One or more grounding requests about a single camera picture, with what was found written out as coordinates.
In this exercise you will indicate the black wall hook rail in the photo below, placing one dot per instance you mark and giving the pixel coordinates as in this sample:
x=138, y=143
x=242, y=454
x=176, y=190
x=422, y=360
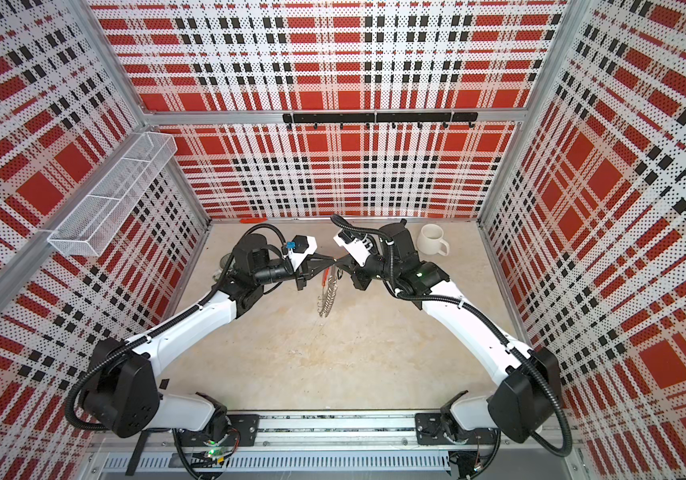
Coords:
x=380, y=117

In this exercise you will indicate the key organizer with red handle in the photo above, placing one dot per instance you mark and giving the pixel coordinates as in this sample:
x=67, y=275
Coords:
x=330, y=281

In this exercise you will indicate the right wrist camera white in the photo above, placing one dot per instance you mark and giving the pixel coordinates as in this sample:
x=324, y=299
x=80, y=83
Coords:
x=360, y=247

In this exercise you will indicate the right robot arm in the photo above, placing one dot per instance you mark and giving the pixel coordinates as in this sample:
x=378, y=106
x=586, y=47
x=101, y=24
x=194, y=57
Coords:
x=527, y=402

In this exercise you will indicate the white wire mesh basket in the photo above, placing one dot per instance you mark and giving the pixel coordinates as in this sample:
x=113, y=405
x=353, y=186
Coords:
x=95, y=221

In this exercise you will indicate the white ceramic mug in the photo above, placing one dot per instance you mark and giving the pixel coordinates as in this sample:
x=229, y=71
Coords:
x=431, y=240

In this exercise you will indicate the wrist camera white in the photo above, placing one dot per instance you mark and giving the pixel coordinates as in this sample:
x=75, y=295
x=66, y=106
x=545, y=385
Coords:
x=299, y=249
x=360, y=247

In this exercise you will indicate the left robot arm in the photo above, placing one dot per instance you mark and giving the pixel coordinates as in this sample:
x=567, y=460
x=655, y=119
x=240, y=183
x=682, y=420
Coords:
x=120, y=391

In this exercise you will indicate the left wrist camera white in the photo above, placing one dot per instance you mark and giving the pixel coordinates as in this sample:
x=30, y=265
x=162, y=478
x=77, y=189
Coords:
x=299, y=249

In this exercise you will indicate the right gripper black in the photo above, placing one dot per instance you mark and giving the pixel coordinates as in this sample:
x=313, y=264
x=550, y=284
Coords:
x=356, y=272

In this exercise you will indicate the grey striped ceramic mug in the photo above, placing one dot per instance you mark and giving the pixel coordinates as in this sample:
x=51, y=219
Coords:
x=225, y=266

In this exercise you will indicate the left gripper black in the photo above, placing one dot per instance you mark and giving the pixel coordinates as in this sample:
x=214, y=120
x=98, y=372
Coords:
x=313, y=268

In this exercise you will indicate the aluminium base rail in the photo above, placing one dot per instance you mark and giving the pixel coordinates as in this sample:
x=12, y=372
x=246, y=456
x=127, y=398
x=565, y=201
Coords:
x=308, y=444

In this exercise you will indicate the red marker at wall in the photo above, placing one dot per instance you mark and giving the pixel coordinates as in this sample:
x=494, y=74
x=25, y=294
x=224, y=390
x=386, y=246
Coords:
x=253, y=221

